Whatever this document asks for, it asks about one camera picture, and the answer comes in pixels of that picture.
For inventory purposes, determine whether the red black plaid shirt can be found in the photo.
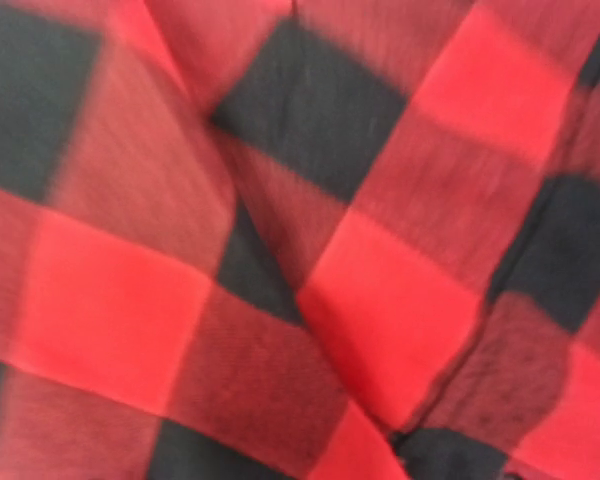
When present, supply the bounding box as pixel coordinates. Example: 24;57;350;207
0;1;600;479

